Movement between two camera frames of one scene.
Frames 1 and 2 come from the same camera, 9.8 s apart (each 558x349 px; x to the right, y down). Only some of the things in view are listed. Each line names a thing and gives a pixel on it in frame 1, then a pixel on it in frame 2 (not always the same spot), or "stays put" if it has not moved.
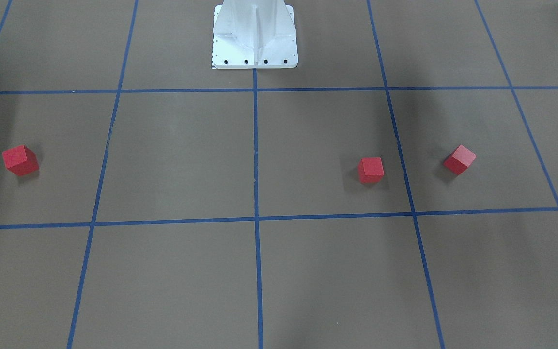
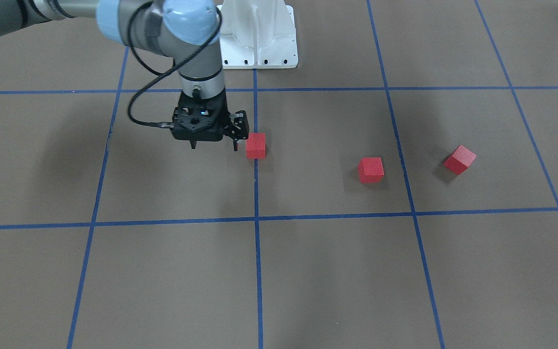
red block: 459,160 stays put
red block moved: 21,161 → 255,146
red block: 371,170 stays put
